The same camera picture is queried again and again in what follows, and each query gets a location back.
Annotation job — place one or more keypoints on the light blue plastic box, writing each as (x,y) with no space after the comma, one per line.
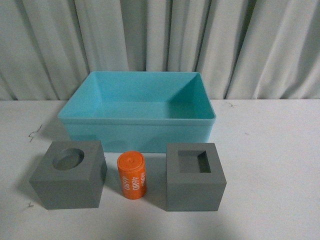
(139,110)

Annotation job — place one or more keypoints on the orange cylinder with white text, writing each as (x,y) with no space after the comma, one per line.
(132,172)

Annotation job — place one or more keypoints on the white pleated curtain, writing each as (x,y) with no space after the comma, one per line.
(244,49)

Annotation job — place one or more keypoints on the gray cube with square hole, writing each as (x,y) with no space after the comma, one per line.
(195,180)

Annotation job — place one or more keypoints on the gray cube with round hole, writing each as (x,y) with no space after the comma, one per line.
(71,175)

